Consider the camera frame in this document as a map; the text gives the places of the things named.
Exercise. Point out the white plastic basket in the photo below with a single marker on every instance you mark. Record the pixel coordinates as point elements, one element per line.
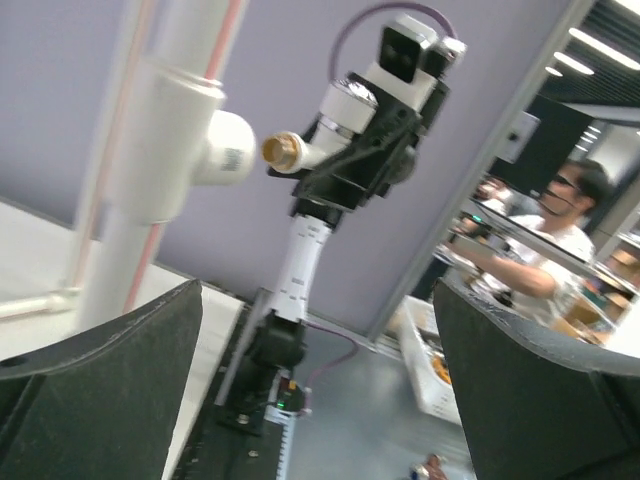
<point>418,338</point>

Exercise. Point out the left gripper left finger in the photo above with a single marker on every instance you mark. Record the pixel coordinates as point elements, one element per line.
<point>101,404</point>

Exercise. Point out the white PVC pipe frame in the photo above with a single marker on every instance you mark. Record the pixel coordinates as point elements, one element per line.
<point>162,130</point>

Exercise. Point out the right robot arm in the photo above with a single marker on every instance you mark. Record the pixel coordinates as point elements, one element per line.
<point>310,230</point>

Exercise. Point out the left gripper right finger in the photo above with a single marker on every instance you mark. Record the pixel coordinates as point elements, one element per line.
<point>536,404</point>

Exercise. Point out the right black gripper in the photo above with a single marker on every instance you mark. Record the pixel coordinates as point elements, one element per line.
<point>368,166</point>

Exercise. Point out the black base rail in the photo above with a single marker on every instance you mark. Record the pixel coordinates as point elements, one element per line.
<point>244,425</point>

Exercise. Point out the person in white shirt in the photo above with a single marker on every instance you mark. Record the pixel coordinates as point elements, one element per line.
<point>530,282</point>

